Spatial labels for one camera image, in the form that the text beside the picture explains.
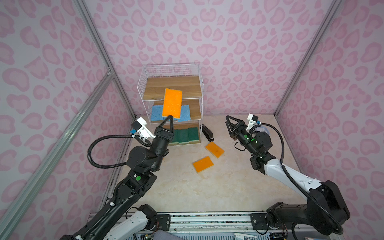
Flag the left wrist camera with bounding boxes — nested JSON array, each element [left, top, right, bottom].
[[130, 117, 155, 141]]

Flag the orange sponge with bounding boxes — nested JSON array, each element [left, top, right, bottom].
[[205, 142, 225, 159], [193, 156, 214, 173], [163, 88, 183, 119]]

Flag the orange sponge back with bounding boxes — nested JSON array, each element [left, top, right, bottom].
[[205, 142, 225, 159]]

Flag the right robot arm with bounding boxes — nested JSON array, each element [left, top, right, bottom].
[[226, 114, 351, 236]]

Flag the green sponge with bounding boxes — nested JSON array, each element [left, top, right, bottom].
[[179, 129, 190, 144], [188, 127, 200, 143], [171, 129, 180, 144]]

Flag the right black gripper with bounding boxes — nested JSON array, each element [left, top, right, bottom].
[[225, 116, 260, 156]]

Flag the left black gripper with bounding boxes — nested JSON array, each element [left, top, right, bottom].
[[147, 115, 172, 173]]

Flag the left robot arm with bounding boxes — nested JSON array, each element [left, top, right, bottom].
[[61, 115, 174, 240]]

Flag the white wire wooden shelf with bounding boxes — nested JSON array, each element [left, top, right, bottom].
[[138, 64, 204, 145]]

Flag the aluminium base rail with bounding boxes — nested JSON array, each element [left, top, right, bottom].
[[86, 209, 343, 240]]

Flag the light blue round container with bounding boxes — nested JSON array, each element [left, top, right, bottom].
[[256, 126, 270, 135]]

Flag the black stapler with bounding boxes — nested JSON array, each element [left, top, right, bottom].
[[201, 124, 214, 142]]

